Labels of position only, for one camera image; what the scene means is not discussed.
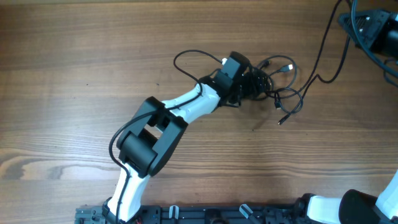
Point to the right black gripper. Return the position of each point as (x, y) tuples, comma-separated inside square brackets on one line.
[(377, 21)]

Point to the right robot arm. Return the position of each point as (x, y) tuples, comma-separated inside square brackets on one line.
[(355, 206)]

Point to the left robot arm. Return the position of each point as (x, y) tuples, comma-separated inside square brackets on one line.
[(143, 145)]

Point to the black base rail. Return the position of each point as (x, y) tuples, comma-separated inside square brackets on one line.
[(209, 215)]

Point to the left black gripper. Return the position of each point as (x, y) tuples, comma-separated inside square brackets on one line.
[(254, 88)]

